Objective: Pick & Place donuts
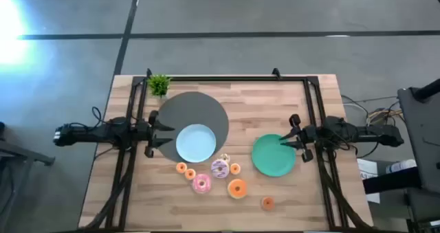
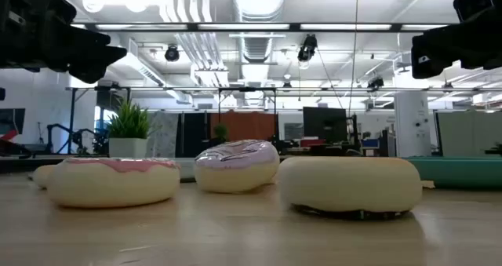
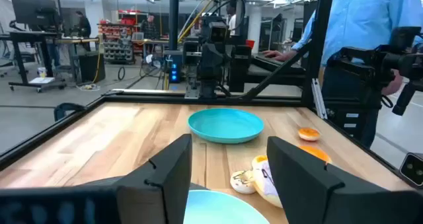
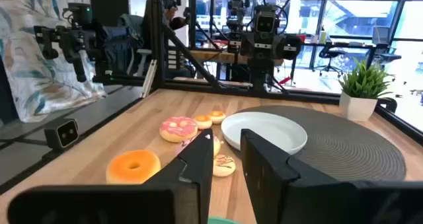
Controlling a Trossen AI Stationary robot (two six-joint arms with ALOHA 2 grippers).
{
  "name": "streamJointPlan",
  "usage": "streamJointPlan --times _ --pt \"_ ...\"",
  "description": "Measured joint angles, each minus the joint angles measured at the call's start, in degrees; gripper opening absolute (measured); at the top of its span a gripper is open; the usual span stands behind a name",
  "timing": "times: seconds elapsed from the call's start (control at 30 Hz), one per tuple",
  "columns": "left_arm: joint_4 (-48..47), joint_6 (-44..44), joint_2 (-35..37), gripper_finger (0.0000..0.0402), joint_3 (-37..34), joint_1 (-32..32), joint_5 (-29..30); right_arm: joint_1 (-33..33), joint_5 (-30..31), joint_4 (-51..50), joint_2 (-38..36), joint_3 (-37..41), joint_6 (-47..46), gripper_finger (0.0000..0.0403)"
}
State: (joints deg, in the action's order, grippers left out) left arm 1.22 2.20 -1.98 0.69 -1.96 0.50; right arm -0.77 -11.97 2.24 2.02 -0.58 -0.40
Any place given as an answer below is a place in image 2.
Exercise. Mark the red box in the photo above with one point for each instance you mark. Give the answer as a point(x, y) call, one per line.
point(312, 143)

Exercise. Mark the small plain donut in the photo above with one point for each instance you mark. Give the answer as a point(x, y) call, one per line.
point(42, 175)

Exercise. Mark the black monitor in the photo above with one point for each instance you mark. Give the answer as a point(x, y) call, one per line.
point(324, 124)

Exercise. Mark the black overhead camera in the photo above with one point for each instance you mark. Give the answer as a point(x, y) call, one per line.
point(308, 48)

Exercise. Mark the dark wall screen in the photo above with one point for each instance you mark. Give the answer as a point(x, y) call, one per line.
point(12, 119)

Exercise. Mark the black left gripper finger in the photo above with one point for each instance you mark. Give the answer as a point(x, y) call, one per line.
point(94, 64)
point(90, 37)

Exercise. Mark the white bowl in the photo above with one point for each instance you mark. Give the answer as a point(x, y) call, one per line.
point(187, 170)

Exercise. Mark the white pillar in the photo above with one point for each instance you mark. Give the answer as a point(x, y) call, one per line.
point(412, 121)

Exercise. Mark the plain cream donut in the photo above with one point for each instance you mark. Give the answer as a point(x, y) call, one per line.
point(349, 183)

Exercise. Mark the teal plate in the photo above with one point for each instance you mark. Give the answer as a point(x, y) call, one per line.
point(463, 172)

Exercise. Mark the black background stand frame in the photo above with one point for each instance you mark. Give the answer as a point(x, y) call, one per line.
point(247, 89)

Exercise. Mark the grey partition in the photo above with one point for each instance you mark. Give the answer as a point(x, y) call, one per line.
point(466, 132)

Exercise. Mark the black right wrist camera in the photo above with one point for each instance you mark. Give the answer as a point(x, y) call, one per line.
point(472, 1)

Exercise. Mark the black ceiling spotlight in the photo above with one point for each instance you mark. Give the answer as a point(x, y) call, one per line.
point(172, 53)
point(375, 83)

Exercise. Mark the green plant in white pot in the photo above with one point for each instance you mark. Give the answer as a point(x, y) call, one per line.
point(129, 148)

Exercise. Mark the black background robot arm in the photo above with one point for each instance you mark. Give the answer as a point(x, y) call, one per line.
point(74, 136)

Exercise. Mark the orange partition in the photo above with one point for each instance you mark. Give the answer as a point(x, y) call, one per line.
point(247, 126)

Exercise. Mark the purple frosted donut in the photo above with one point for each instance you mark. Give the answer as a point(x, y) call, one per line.
point(235, 160)

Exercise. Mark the small black background robot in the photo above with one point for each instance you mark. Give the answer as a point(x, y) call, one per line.
point(285, 144)

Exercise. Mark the blue box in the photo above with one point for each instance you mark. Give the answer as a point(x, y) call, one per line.
point(370, 143)

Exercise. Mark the black aluminium frame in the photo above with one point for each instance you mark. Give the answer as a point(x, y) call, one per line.
point(192, 27)

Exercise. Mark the red and black equipment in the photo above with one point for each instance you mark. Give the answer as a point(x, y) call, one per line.
point(12, 146)

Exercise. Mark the small background potted plant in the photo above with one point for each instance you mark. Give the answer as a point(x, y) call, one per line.
point(220, 132)

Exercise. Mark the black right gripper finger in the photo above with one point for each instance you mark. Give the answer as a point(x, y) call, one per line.
point(437, 42)
point(431, 66)

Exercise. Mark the pink frosted donut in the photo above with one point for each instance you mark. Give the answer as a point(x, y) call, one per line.
point(113, 185)

